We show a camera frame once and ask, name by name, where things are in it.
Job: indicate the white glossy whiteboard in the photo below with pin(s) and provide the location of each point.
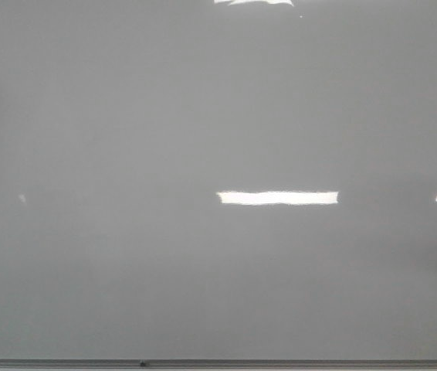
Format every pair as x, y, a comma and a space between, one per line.
193, 180

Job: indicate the grey aluminium whiteboard frame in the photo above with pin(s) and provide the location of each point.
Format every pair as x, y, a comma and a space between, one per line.
391, 364

